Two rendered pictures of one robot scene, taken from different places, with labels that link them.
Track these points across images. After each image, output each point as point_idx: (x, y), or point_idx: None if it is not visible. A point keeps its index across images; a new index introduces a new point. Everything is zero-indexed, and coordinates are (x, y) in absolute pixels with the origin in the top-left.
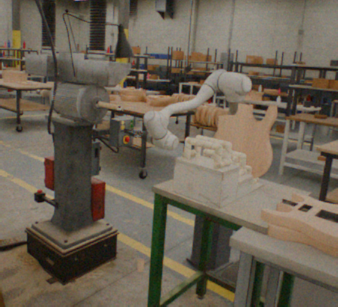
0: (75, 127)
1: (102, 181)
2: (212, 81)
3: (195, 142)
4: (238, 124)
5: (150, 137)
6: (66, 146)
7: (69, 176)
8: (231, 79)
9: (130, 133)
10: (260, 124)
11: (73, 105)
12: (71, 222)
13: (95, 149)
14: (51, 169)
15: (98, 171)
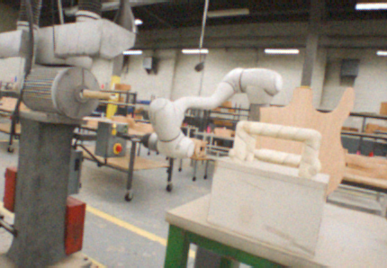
0: (48, 126)
1: (83, 202)
2: (232, 77)
3: (259, 127)
4: (293, 119)
5: (154, 140)
6: (33, 151)
7: (34, 192)
8: (259, 74)
9: (124, 137)
10: (331, 115)
11: (48, 93)
12: (32, 259)
13: (76, 160)
14: (13, 183)
15: (77, 189)
